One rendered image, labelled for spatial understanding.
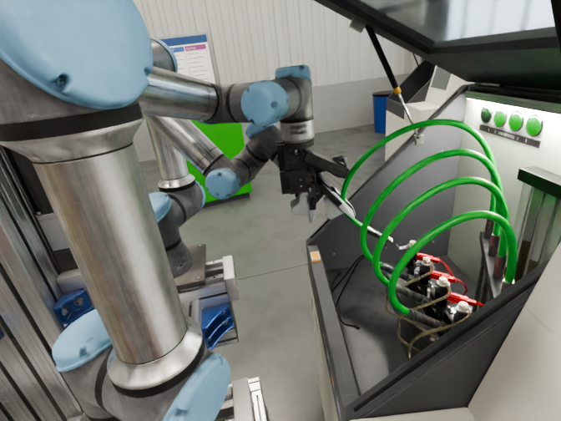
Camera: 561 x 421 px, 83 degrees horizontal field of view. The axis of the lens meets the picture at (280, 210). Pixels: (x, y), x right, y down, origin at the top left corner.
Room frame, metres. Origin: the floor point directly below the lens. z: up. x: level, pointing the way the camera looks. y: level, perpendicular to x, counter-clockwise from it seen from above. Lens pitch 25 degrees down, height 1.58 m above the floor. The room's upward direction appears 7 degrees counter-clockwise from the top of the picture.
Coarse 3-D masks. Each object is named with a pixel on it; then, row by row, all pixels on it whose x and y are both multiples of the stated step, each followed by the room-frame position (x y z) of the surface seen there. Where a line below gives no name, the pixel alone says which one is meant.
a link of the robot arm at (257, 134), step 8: (248, 128) 0.85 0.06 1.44; (256, 128) 0.84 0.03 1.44; (264, 128) 0.83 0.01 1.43; (272, 128) 0.84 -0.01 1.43; (248, 136) 0.86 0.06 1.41; (256, 136) 0.83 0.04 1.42; (264, 136) 0.83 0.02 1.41; (272, 136) 0.82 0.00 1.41; (280, 136) 0.83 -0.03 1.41; (248, 144) 0.86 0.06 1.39; (256, 144) 0.83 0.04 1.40; (264, 144) 0.82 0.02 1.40; (272, 144) 0.81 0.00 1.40; (256, 152) 0.83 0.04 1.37; (264, 152) 0.83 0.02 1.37; (272, 152) 0.81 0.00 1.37; (272, 160) 0.82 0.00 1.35
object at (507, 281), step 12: (456, 216) 0.47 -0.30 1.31; (468, 216) 0.47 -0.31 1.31; (480, 216) 0.46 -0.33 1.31; (492, 216) 0.46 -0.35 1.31; (444, 228) 0.47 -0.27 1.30; (504, 228) 0.47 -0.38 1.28; (420, 240) 0.47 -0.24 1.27; (408, 252) 0.47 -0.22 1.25; (516, 252) 0.46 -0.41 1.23; (516, 264) 0.46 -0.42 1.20; (396, 276) 0.47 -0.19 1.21; (504, 288) 0.47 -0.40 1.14; (396, 300) 0.47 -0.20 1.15; (408, 312) 0.47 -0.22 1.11; (420, 312) 0.48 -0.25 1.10; (432, 324) 0.46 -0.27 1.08; (444, 324) 0.47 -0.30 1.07
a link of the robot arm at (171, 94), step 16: (160, 80) 0.53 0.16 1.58; (176, 80) 0.56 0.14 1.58; (192, 80) 0.61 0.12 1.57; (144, 96) 0.50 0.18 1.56; (160, 96) 0.53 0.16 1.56; (176, 96) 0.55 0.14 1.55; (192, 96) 0.58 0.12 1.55; (208, 96) 0.62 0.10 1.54; (224, 96) 0.65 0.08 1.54; (144, 112) 0.52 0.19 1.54; (160, 112) 0.54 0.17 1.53; (176, 112) 0.57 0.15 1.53; (192, 112) 0.59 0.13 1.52; (208, 112) 0.62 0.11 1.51; (224, 112) 0.65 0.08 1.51
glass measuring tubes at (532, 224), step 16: (528, 176) 0.67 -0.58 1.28; (544, 176) 0.63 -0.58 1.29; (560, 176) 0.62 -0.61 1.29; (528, 192) 0.67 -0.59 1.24; (544, 192) 0.65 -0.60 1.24; (560, 192) 0.58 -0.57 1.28; (528, 208) 0.68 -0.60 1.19; (544, 208) 0.61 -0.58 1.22; (560, 208) 0.58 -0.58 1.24; (528, 224) 0.64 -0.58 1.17; (544, 224) 0.61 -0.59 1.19; (560, 224) 0.57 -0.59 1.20; (528, 240) 0.64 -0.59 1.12; (544, 240) 0.60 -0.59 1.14; (560, 240) 0.58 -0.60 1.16; (528, 256) 0.64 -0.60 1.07; (544, 256) 0.58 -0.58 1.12
